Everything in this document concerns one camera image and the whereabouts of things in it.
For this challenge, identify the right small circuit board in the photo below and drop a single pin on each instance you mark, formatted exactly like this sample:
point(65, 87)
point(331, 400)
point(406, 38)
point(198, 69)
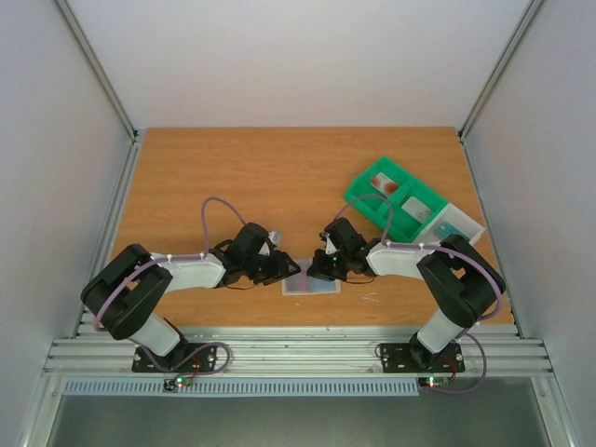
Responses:
point(433, 381)

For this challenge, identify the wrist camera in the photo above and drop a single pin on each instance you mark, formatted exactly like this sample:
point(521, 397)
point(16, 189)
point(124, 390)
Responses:
point(271, 243)
point(329, 247)

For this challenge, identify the green plastic sorting tray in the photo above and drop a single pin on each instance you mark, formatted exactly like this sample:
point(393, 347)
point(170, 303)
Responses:
point(403, 228)

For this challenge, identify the aluminium rail frame front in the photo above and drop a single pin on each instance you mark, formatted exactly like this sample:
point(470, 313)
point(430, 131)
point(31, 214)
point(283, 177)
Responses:
point(320, 351)

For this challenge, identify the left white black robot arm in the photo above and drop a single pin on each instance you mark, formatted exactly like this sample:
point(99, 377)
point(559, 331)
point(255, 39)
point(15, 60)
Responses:
point(123, 297)

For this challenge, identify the left small circuit board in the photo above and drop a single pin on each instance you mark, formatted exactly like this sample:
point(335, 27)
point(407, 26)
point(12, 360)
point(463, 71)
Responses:
point(177, 384)

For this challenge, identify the small circuit board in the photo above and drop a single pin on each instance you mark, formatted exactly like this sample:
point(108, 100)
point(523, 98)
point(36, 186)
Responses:
point(177, 384)
point(433, 381)

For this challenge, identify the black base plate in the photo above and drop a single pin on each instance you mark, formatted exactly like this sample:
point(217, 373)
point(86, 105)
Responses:
point(185, 358)
point(404, 357)

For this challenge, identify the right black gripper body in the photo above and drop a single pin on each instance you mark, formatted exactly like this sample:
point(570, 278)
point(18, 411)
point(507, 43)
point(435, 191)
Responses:
point(326, 263)

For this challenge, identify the aluminium frame post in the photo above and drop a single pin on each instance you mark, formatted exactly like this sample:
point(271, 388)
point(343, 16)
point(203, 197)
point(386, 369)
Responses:
point(520, 31)
point(82, 41)

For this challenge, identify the grey card in tray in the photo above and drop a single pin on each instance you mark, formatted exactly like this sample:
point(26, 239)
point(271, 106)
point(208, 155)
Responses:
point(416, 209)

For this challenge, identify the teal card in tray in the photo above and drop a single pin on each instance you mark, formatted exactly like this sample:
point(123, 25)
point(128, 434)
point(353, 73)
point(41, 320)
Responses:
point(445, 229)

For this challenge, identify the right aluminium frame post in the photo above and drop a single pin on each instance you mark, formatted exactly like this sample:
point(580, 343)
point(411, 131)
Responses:
point(520, 31)

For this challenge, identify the red white card in tray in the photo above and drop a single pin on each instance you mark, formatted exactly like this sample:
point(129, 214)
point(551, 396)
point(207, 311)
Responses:
point(384, 184)

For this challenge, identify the grey slotted cable duct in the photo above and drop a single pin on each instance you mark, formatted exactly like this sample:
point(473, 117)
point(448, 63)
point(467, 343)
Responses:
point(245, 387)

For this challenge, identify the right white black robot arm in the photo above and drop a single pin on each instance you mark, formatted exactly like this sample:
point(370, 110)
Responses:
point(463, 284)

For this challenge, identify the left aluminium frame post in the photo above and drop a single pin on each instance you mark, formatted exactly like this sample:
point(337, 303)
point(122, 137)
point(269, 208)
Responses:
point(82, 41)

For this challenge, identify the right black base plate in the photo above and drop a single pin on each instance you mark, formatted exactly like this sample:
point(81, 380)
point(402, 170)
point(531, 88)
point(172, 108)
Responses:
point(404, 357)

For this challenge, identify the beige card holder wallet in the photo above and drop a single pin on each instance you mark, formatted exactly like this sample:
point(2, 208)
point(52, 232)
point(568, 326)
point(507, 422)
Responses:
point(303, 284)

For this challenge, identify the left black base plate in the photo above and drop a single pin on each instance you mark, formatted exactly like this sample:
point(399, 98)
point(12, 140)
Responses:
point(185, 358)

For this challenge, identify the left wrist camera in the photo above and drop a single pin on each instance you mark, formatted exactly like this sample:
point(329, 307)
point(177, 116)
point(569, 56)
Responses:
point(271, 243)

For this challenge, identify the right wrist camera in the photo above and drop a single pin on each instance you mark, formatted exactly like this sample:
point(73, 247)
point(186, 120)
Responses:
point(329, 247)

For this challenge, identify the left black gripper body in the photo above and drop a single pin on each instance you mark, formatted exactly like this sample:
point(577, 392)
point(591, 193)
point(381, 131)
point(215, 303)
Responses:
point(260, 271)

